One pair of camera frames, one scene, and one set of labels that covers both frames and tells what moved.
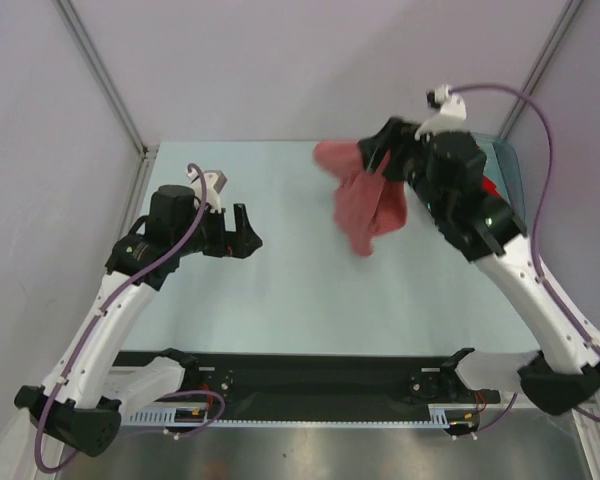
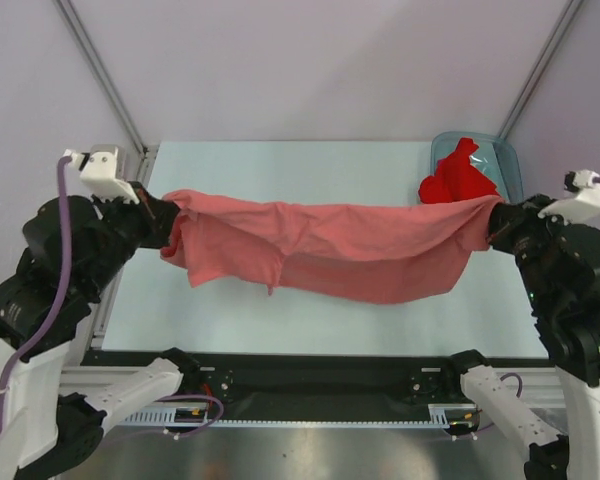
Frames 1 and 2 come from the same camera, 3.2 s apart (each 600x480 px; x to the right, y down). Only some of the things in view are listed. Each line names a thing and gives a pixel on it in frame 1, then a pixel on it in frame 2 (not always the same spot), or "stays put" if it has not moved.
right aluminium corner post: [545, 58] stays put
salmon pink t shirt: [366, 204] -> [382, 256]
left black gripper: [232, 244] -> [159, 213]
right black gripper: [396, 135] -> [505, 216]
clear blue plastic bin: [503, 167] stays put
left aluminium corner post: [115, 96] stays put
